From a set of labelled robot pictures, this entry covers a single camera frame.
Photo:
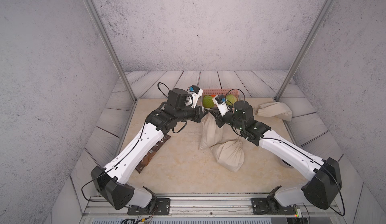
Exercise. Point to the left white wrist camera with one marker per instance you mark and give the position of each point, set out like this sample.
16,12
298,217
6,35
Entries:
194,93

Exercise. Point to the left aluminium frame post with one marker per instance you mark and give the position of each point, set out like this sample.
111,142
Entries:
91,8

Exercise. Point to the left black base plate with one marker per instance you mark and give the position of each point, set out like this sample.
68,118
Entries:
157,207

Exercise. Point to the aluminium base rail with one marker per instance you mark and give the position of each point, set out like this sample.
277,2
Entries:
208,209

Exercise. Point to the green cabbage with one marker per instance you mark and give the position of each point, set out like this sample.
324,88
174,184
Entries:
208,101
231,99

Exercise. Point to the aluminium frame post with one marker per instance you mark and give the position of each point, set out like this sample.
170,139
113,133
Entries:
322,15
91,8

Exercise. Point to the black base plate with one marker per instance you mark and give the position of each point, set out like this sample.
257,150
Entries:
262,206
157,207

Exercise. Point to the right green cabbage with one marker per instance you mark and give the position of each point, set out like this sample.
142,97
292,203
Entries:
231,99

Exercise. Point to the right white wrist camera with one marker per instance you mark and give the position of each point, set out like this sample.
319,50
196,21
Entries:
220,102

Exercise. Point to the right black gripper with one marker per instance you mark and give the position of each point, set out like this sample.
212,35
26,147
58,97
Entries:
219,118

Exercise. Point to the beige cloth bag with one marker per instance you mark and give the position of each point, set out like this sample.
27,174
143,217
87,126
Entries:
229,155
275,109
212,134

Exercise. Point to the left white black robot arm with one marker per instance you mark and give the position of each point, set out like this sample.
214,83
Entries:
111,181

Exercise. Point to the left green cabbage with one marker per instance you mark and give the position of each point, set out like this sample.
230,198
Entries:
208,101

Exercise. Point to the right aluminium frame post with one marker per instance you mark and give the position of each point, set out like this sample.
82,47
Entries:
322,15

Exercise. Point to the pink plastic basket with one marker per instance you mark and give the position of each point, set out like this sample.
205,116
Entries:
218,91

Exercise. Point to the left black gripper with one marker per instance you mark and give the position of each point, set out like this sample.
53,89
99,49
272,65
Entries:
197,115

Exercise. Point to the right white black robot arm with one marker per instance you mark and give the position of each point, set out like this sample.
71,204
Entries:
323,175

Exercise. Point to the brown chips bag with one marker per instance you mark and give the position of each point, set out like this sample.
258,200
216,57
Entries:
151,153

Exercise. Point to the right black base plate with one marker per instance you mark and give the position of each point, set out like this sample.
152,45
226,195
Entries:
262,206

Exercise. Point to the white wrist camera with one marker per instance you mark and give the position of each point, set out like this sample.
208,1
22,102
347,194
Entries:
220,102
194,93

